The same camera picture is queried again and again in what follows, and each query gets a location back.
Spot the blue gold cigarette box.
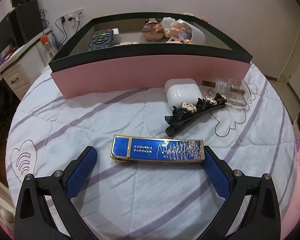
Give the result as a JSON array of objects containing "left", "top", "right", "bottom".
[{"left": 110, "top": 135, "right": 205, "bottom": 163}]

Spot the black flower hair clip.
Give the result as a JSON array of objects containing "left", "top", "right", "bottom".
[{"left": 165, "top": 93, "right": 228, "bottom": 138}]

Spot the pink winged doll figurine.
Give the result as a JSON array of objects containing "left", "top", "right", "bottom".
[{"left": 164, "top": 21, "right": 192, "bottom": 40}]

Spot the rose gold metal cup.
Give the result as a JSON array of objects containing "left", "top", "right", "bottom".
[{"left": 142, "top": 18, "right": 164, "bottom": 42}]

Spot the black tv remote control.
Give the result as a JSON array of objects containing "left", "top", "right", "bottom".
[{"left": 87, "top": 29, "right": 114, "bottom": 51}]

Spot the pink donut brick model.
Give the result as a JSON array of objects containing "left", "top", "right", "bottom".
[{"left": 115, "top": 41, "right": 139, "bottom": 46}]

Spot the pink pig doll figurine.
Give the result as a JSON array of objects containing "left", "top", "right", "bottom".
[{"left": 166, "top": 36, "right": 193, "bottom": 44}]

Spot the pink bed sheet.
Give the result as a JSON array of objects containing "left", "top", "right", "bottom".
[{"left": 281, "top": 138, "right": 300, "bottom": 239}]

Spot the white earbuds case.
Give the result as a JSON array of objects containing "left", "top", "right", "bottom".
[{"left": 164, "top": 79, "right": 203, "bottom": 110}]

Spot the white desk with drawers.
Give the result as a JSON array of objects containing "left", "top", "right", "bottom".
[{"left": 0, "top": 27, "right": 52, "bottom": 100}]

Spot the red-cap glass bottle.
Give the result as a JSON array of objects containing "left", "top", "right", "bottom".
[{"left": 40, "top": 34, "right": 55, "bottom": 59}]

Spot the black computer monitor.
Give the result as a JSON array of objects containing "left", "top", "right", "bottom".
[{"left": 0, "top": 13, "right": 18, "bottom": 53}]

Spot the pink black-rimmed storage box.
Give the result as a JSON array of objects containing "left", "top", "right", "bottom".
[{"left": 49, "top": 12, "right": 252, "bottom": 98}]

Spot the black computer tower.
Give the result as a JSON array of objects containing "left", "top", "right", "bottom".
[{"left": 9, "top": 0, "right": 44, "bottom": 48}]

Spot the wall power socket strip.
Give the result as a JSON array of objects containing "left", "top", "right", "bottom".
[{"left": 60, "top": 8, "right": 85, "bottom": 22}]

